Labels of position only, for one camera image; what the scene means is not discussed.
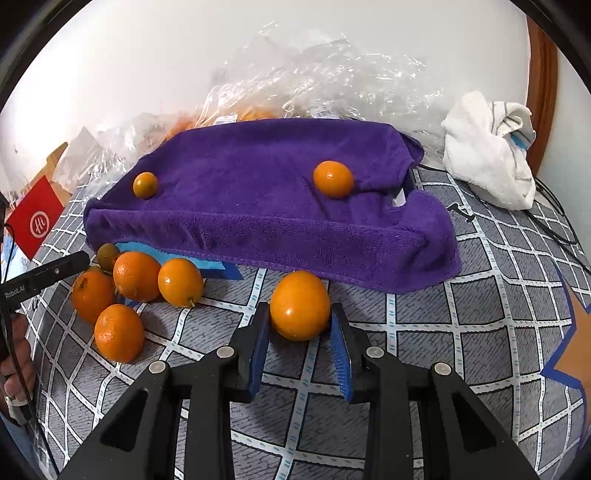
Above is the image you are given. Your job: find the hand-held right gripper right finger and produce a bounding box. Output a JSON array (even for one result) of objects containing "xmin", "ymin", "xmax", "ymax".
[{"xmin": 330, "ymin": 302, "xmax": 541, "ymax": 480}]

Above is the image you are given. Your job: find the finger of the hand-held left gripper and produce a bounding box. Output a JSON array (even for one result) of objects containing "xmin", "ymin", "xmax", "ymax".
[{"xmin": 28, "ymin": 251, "xmax": 90, "ymax": 289}]

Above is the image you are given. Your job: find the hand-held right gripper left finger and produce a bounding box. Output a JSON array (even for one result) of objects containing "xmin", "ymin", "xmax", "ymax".
[{"xmin": 58, "ymin": 302, "xmax": 273, "ymax": 480}]

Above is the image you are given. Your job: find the orange tangerine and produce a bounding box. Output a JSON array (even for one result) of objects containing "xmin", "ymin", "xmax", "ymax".
[
  {"xmin": 313, "ymin": 160, "xmax": 355, "ymax": 199},
  {"xmin": 270, "ymin": 271, "xmax": 332, "ymax": 342},
  {"xmin": 95, "ymin": 304, "xmax": 145, "ymax": 364},
  {"xmin": 158, "ymin": 257, "xmax": 205, "ymax": 308},
  {"xmin": 113, "ymin": 251, "xmax": 162, "ymax": 303},
  {"xmin": 71, "ymin": 268, "xmax": 116, "ymax": 324}
]

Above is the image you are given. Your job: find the small greenish tangerine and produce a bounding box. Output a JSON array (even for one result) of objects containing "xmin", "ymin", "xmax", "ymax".
[
  {"xmin": 97, "ymin": 243, "xmax": 122, "ymax": 272},
  {"xmin": 133, "ymin": 172, "xmax": 159, "ymax": 200}
]

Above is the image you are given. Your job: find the person's left hand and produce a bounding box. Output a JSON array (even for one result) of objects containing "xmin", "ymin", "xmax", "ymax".
[{"xmin": 0, "ymin": 316, "xmax": 36, "ymax": 416}]

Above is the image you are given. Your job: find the red card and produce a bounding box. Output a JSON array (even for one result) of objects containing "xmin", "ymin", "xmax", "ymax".
[{"xmin": 7, "ymin": 175, "xmax": 65, "ymax": 260}]

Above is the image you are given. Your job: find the crumpled clear plastic bag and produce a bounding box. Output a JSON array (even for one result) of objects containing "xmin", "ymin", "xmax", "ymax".
[{"xmin": 55, "ymin": 111, "xmax": 195, "ymax": 197}]

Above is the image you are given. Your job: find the grey checked bedsheet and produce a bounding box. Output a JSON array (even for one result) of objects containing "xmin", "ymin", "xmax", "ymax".
[{"xmin": 18, "ymin": 161, "xmax": 591, "ymax": 480}]

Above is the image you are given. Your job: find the purple towel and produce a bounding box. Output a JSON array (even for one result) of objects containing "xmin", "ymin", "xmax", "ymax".
[{"xmin": 83, "ymin": 117, "xmax": 462, "ymax": 294}]

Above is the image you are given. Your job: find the pile of bagged oranges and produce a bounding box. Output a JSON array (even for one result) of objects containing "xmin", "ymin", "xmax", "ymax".
[{"xmin": 161, "ymin": 105, "xmax": 282, "ymax": 139}]

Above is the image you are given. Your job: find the white crumpled cloth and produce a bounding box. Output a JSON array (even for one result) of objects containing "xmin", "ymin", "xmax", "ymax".
[{"xmin": 441, "ymin": 91, "xmax": 537, "ymax": 210}]

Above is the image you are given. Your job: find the large clear plastic bag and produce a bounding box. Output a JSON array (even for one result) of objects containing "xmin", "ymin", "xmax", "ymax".
[{"xmin": 198, "ymin": 21, "xmax": 446, "ymax": 155}]

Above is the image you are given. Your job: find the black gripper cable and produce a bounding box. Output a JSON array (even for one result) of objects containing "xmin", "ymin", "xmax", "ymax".
[{"xmin": 2, "ymin": 224, "xmax": 17, "ymax": 282}]

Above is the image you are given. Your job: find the thin black cable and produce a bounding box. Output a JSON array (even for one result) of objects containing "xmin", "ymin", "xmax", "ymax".
[{"xmin": 531, "ymin": 175, "xmax": 581, "ymax": 273}]

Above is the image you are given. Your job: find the brown wooden door frame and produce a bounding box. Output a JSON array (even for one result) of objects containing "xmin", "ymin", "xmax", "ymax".
[{"xmin": 526, "ymin": 18, "xmax": 559, "ymax": 178}]

